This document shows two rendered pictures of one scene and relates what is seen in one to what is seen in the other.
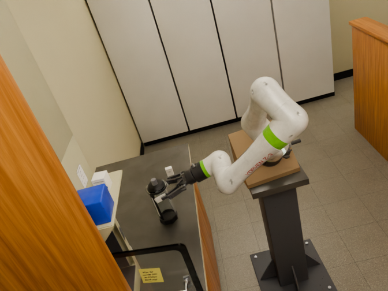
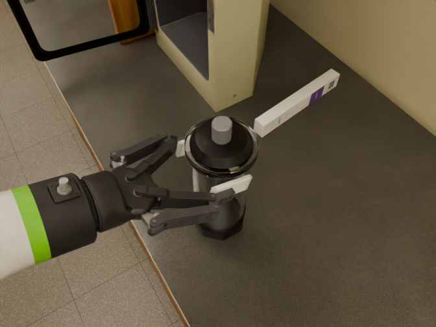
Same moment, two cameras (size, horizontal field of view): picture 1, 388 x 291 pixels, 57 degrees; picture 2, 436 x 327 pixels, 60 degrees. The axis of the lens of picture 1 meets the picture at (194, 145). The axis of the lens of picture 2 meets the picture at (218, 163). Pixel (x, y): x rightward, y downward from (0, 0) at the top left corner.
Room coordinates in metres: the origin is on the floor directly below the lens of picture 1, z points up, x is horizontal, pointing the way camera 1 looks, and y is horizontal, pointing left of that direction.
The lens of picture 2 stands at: (1.75, 0.04, 1.63)
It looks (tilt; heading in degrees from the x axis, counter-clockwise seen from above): 55 degrees down; 143
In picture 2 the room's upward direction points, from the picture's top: straight up
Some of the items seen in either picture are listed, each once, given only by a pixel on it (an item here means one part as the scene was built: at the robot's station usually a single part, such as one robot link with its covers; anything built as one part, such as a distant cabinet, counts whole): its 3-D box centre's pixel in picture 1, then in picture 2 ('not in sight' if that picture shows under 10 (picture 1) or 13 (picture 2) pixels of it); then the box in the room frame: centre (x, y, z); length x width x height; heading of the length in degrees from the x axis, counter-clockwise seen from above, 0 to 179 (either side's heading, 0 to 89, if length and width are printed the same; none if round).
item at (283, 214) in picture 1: (282, 228); not in sight; (1.66, -0.39, 0.45); 0.48 x 0.48 x 0.90; 87
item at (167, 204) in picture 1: (162, 201); (220, 183); (1.48, 0.24, 1.09); 0.11 x 0.11 x 0.21
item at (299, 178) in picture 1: (272, 172); not in sight; (1.66, -0.39, 0.92); 0.32 x 0.32 x 0.04; 87
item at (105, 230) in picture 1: (108, 208); not in sight; (1.07, 0.37, 1.46); 0.32 x 0.12 x 0.10; 176
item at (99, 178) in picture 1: (101, 181); not in sight; (1.13, 0.37, 1.54); 0.05 x 0.05 x 0.06; 80
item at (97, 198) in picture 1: (93, 205); not in sight; (0.98, 0.38, 1.56); 0.10 x 0.10 x 0.09; 86
